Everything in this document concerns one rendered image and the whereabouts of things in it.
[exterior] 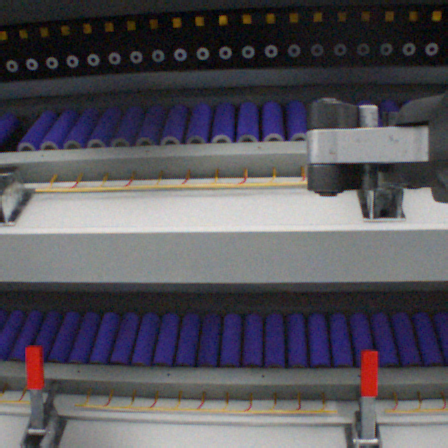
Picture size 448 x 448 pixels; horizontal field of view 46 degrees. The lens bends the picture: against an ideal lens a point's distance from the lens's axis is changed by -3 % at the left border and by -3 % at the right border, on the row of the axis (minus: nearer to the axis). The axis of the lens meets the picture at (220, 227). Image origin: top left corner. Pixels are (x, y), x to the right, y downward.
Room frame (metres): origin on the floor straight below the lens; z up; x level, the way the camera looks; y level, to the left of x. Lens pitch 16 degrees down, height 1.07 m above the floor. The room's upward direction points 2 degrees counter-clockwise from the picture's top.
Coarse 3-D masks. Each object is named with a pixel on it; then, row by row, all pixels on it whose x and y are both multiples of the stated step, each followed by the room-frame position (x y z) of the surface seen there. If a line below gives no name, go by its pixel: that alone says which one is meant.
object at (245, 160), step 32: (0, 160) 0.40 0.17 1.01; (32, 160) 0.40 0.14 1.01; (64, 160) 0.40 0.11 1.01; (96, 160) 0.39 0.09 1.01; (128, 160) 0.39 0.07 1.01; (160, 160) 0.39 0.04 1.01; (192, 160) 0.39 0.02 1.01; (224, 160) 0.39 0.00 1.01; (256, 160) 0.38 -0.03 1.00; (288, 160) 0.38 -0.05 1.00
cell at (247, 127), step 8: (248, 104) 0.48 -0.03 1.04; (240, 112) 0.47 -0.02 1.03; (248, 112) 0.46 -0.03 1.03; (256, 112) 0.47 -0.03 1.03; (240, 120) 0.45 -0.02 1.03; (248, 120) 0.45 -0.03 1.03; (256, 120) 0.45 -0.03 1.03; (240, 128) 0.44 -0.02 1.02; (248, 128) 0.43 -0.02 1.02; (256, 128) 0.44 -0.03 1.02; (240, 136) 0.43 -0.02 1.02; (248, 136) 0.43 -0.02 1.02; (256, 136) 0.43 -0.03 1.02
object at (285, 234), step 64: (128, 192) 0.39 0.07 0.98; (192, 192) 0.38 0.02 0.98; (256, 192) 0.38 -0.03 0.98; (0, 256) 0.36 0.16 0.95; (64, 256) 0.35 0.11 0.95; (128, 256) 0.35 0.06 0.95; (192, 256) 0.35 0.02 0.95; (256, 256) 0.34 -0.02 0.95; (320, 256) 0.34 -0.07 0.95; (384, 256) 0.33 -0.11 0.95
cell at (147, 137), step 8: (152, 112) 0.48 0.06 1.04; (160, 112) 0.48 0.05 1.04; (144, 120) 0.46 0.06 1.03; (152, 120) 0.46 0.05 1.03; (160, 120) 0.47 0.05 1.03; (144, 128) 0.45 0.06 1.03; (152, 128) 0.45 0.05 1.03; (160, 128) 0.46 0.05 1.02; (144, 136) 0.43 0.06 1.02; (152, 136) 0.44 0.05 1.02; (160, 136) 0.45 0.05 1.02; (136, 144) 0.44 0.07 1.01; (144, 144) 0.43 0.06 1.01; (152, 144) 0.43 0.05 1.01
